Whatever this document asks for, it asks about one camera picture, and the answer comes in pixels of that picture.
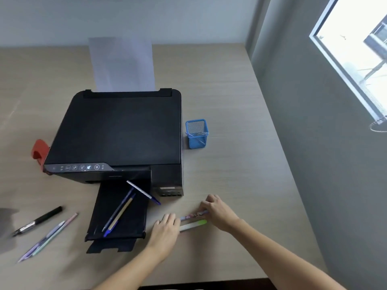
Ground purple white pen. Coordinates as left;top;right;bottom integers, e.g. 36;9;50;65
17;220;66;263

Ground black inkjet printer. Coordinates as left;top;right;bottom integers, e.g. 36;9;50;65
43;88;184;254

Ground blue mesh pen holder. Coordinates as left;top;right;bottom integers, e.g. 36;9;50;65
185;119;209;149

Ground white paper sheet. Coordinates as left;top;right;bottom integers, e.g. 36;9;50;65
88;36;156;92

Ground pink patterned pen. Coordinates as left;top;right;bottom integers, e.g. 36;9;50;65
180;210;209;221

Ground blue ballpoint pen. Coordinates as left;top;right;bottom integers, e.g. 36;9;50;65
102;187;135;232

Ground light green pen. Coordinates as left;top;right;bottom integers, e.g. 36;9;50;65
31;228;65;256

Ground black pen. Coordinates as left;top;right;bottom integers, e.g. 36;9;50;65
12;206;63;237

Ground beige pen with blue cap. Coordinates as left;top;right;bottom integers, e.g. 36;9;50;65
103;194;136;238

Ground white pen with green cap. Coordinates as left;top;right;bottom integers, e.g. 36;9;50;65
179;220;208;232

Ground blue white striped pen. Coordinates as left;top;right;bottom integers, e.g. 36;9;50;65
126;180;161;206

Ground red tape dispenser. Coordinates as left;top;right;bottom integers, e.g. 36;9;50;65
31;139;51;175

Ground person's left forearm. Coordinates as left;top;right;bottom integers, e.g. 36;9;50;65
92;246;170;290

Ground person's right hand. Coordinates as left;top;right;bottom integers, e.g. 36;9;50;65
199;194;242;235

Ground person's left hand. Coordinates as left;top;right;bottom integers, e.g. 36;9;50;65
145;213;181;263

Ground window with grey frame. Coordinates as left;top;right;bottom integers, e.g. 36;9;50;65
309;0;387;126

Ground person's right forearm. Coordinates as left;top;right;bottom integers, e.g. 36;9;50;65
230;219;348;290

